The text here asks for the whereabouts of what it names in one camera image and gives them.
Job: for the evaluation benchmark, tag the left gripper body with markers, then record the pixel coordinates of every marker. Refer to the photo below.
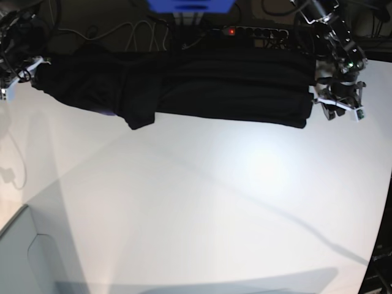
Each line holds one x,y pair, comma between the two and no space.
339,98

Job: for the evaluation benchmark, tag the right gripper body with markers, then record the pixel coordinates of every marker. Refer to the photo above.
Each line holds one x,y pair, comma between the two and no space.
28,69

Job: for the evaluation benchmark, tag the black T-shirt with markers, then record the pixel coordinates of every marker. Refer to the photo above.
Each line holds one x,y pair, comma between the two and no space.
239,84

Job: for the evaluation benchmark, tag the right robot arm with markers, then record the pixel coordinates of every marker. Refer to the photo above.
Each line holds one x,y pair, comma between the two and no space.
23,37

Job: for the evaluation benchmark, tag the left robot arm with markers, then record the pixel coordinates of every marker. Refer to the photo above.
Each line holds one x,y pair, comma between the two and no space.
345,56

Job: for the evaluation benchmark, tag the black power strip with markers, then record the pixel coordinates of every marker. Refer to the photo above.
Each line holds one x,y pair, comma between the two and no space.
255,32

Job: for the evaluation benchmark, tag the blue box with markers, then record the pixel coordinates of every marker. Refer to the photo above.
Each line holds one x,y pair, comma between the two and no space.
177,6

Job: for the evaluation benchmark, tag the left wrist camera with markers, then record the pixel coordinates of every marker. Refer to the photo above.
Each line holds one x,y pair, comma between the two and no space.
358,114

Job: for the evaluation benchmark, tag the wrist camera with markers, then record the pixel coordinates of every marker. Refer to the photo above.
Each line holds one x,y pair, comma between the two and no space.
358,114
7,94

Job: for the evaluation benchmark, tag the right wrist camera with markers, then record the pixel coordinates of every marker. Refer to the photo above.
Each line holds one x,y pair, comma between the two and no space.
7,94

